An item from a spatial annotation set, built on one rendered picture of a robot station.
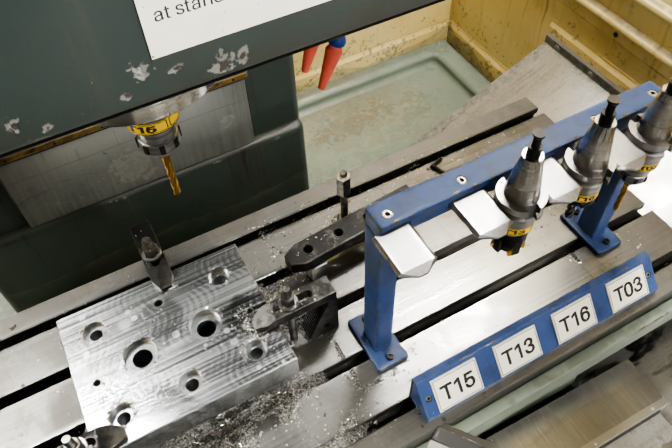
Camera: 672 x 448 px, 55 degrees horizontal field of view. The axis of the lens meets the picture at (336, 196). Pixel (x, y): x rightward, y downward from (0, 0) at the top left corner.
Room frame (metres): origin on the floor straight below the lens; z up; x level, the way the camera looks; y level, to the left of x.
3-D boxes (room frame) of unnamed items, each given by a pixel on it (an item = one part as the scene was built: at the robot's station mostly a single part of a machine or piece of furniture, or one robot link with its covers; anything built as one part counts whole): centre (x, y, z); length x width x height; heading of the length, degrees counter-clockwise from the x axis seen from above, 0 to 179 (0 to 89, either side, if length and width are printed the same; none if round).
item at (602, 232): (0.67, -0.45, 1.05); 0.10 x 0.05 x 0.30; 27
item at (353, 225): (0.66, -0.03, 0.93); 0.26 x 0.05 x 0.06; 122
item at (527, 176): (0.50, -0.23, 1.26); 0.04 x 0.04 x 0.07
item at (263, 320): (0.49, 0.07, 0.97); 0.13 x 0.03 x 0.15; 117
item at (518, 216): (0.50, -0.23, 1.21); 0.06 x 0.06 x 0.03
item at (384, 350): (0.48, -0.06, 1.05); 0.10 x 0.05 x 0.30; 27
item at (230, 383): (0.45, 0.25, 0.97); 0.29 x 0.23 x 0.05; 117
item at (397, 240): (0.43, -0.08, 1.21); 0.07 x 0.05 x 0.01; 27
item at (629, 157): (0.58, -0.38, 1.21); 0.07 x 0.05 x 0.01; 27
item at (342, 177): (0.72, -0.01, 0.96); 0.03 x 0.03 x 0.13
